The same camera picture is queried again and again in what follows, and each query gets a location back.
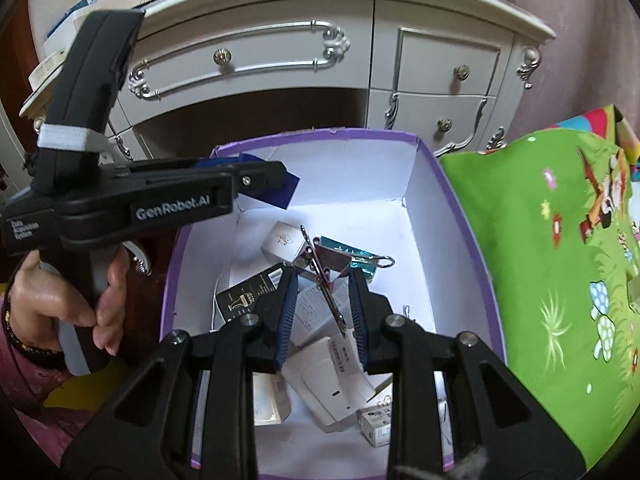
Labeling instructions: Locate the small pale box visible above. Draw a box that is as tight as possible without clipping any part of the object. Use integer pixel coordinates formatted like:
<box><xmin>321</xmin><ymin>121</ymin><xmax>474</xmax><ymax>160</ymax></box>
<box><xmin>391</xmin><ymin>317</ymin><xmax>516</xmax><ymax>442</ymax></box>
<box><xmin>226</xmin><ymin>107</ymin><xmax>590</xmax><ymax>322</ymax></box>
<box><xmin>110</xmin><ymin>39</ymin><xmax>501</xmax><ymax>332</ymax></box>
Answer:
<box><xmin>252</xmin><ymin>372</ymin><xmax>293</xmax><ymax>427</ymax></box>

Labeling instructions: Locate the white ornate dresser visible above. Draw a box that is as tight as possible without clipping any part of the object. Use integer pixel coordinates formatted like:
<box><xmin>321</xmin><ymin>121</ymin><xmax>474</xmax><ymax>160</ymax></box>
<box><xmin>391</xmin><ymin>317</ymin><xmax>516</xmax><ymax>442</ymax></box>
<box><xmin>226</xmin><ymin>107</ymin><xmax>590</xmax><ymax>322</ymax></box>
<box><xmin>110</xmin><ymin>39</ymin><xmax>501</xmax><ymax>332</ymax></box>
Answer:
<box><xmin>27</xmin><ymin>0</ymin><xmax>558</xmax><ymax>161</ymax></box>

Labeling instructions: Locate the plain fabric curtain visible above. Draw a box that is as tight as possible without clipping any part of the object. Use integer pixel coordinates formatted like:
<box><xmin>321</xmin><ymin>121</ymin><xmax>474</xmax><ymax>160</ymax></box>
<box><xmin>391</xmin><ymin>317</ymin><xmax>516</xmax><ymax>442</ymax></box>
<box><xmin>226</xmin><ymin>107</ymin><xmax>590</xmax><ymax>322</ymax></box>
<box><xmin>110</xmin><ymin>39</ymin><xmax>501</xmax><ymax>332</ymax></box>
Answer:
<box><xmin>470</xmin><ymin>0</ymin><xmax>640</xmax><ymax>146</ymax></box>

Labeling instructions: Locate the dark bead bracelet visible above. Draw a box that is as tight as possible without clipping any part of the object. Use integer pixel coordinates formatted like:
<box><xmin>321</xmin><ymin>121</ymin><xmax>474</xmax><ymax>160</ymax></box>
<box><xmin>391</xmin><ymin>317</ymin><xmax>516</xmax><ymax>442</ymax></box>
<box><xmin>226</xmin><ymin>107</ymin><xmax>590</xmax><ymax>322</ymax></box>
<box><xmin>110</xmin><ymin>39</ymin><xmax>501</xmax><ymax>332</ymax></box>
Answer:
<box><xmin>4</xmin><ymin>310</ymin><xmax>66</xmax><ymax>367</ymax></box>

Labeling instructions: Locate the white cube box with logo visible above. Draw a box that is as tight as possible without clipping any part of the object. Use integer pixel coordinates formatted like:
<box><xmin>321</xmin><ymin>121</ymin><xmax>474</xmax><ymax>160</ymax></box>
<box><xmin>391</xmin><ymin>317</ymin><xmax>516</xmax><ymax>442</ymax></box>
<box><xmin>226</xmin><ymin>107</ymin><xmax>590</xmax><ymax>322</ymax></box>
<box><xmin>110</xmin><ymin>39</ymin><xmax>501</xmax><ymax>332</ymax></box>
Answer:
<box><xmin>261</xmin><ymin>220</ymin><xmax>307</xmax><ymax>263</ymax></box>

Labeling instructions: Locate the cartoon printed blanket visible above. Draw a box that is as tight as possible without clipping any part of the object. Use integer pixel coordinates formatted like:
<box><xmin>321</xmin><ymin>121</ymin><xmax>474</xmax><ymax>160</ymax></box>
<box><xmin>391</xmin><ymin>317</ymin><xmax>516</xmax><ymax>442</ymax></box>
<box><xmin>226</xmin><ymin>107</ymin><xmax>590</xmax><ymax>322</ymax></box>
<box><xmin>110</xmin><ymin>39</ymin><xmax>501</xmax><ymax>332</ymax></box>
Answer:
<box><xmin>440</xmin><ymin>104</ymin><xmax>640</xmax><ymax>468</ymax></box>

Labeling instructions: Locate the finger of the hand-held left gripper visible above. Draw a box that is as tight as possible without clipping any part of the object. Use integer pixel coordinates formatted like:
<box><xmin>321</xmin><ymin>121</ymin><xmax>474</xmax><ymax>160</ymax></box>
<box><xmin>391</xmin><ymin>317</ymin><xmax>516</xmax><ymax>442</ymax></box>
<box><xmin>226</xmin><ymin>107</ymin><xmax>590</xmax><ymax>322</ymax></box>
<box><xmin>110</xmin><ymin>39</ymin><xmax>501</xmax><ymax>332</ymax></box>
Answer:
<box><xmin>102</xmin><ymin>156</ymin><xmax>287</xmax><ymax>198</ymax></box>

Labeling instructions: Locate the white barcode medicine box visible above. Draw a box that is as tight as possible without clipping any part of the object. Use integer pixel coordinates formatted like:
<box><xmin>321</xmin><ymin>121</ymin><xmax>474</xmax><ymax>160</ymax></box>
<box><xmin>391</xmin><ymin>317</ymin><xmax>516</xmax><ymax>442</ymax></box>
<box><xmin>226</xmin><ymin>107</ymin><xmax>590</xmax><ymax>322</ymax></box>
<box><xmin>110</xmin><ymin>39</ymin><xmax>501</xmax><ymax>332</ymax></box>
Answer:
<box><xmin>289</xmin><ymin>280</ymin><xmax>353</xmax><ymax>348</ymax></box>

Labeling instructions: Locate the white blue paper box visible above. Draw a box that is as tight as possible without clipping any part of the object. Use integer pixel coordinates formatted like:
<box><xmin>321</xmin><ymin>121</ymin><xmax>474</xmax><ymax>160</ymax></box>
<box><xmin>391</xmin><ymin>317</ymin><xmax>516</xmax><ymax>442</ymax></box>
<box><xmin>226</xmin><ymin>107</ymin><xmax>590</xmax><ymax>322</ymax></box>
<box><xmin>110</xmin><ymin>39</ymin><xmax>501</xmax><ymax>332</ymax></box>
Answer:
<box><xmin>45</xmin><ymin>0</ymin><xmax>101</xmax><ymax>56</ymax></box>

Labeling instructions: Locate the black box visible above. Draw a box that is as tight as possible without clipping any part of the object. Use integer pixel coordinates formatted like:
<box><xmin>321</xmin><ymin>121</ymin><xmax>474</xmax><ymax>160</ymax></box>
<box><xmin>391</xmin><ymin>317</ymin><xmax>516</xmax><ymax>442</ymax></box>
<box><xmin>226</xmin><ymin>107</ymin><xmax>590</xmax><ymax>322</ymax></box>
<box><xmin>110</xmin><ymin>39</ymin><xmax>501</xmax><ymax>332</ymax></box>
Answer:
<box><xmin>216</xmin><ymin>264</ymin><xmax>288</xmax><ymax>325</ymax></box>

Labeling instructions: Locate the person's left hand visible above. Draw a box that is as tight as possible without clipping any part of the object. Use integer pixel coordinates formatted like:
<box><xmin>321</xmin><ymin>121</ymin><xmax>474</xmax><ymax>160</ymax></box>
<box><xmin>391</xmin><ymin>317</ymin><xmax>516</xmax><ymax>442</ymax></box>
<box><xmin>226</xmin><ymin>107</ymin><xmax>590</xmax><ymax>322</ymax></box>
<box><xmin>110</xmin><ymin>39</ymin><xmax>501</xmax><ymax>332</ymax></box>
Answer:
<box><xmin>9</xmin><ymin>246</ymin><xmax>132</xmax><ymax>357</ymax></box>

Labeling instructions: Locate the white green small box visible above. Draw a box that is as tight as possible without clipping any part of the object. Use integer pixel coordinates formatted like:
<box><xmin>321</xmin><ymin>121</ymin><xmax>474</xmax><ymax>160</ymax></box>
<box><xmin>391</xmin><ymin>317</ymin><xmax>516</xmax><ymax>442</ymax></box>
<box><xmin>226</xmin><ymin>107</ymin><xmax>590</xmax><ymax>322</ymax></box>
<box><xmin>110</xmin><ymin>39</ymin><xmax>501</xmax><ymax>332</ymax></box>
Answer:
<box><xmin>356</xmin><ymin>404</ymin><xmax>394</xmax><ymax>448</ymax></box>

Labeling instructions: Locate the metal binder clip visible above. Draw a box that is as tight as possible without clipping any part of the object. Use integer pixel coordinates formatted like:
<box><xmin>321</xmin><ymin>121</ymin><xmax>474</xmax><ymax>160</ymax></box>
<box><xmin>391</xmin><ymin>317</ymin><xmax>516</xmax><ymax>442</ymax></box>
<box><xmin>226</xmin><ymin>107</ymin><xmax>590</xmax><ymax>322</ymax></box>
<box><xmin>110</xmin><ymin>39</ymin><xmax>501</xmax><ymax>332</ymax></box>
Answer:
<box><xmin>294</xmin><ymin>225</ymin><xmax>396</xmax><ymax>338</ymax></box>

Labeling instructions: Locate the wide white dresser drawer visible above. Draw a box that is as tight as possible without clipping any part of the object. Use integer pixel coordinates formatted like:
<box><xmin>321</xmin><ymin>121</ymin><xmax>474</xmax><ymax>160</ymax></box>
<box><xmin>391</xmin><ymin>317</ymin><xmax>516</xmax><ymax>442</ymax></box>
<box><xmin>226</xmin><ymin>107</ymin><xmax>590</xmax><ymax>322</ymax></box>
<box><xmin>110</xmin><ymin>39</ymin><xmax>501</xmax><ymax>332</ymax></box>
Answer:
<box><xmin>120</xmin><ymin>0</ymin><xmax>376</xmax><ymax>111</ymax></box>

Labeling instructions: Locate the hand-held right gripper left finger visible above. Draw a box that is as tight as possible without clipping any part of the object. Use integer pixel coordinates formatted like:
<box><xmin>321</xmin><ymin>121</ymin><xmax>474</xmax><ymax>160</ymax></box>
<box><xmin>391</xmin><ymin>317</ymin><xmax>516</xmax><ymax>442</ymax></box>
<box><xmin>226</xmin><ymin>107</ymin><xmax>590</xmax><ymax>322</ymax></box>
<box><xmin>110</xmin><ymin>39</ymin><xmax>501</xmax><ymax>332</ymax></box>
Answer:
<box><xmin>60</xmin><ymin>266</ymin><xmax>301</xmax><ymax>480</ymax></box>

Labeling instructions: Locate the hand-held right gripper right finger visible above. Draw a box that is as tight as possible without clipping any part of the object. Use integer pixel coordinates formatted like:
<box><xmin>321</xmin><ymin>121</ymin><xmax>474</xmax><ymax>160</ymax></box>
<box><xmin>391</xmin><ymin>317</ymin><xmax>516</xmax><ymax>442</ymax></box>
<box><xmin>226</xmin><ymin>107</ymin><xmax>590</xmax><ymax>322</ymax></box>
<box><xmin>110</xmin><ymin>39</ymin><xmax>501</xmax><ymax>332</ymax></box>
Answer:
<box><xmin>347</xmin><ymin>272</ymin><xmax>586</xmax><ymax>480</ymax></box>

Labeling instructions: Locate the person's left forearm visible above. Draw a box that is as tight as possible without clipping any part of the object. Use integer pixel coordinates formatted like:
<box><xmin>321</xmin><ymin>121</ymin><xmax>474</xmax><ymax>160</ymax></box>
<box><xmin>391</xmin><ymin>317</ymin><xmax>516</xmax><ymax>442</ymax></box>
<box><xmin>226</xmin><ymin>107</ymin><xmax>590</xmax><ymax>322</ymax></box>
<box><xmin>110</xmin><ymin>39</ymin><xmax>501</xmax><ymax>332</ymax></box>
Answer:
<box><xmin>0</xmin><ymin>305</ymin><xmax>71</xmax><ymax>411</ymax></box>

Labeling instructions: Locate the teal box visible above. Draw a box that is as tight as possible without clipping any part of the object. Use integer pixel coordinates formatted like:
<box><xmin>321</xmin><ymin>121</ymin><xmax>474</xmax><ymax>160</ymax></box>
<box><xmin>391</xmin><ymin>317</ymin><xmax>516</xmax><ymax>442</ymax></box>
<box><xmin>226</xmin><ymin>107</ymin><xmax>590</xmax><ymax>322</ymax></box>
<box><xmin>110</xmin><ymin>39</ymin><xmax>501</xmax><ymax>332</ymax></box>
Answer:
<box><xmin>320</xmin><ymin>235</ymin><xmax>382</xmax><ymax>281</ymax></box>

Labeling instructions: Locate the small white dresser drawer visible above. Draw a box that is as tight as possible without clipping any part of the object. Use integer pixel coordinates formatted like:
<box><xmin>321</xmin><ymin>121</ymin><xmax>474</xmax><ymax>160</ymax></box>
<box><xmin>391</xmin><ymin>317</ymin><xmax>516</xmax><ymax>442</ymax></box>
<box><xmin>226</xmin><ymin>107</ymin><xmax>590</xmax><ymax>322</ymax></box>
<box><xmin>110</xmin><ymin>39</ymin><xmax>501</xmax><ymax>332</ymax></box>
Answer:
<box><xmin>372</xmin><ymin>0</ymin><xmax>516</xmax><ymax>98</ymax></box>
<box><xmin>367</xmin><ymin>90</ymin><xmax>501</xmax><ymax>156</ymax></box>

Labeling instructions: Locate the pink patterned clothing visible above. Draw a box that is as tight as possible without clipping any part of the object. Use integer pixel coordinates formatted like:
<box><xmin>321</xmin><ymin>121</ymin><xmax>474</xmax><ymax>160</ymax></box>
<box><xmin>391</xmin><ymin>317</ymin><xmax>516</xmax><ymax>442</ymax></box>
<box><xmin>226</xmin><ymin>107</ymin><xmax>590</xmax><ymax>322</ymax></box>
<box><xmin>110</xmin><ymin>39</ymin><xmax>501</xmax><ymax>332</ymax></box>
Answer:
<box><xmin>10</xmin><ymin>360</ymin><xmax>136</xmax><ymax>468</ymax></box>

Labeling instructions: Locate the white flat labelled box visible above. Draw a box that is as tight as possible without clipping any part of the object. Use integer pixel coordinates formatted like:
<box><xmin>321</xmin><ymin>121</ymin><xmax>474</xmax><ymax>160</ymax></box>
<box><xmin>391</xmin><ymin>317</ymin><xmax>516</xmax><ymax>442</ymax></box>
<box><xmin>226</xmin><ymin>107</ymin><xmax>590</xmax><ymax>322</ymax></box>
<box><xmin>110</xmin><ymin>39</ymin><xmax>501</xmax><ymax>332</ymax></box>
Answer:
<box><xmin>282</xmin><ymin>336</ymin><xmax>393</xmax><ymax>433</ymax></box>

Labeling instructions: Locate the purple storage box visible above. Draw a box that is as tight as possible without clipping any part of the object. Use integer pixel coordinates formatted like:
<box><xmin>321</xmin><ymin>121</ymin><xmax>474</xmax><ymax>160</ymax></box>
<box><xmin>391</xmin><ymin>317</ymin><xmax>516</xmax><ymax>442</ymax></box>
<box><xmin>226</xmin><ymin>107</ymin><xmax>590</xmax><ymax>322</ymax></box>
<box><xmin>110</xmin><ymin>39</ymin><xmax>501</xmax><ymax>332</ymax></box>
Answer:
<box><xmin>159</xmin><ymin>127</ymin><xmax>507</xmax><ymax>478</ymax></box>

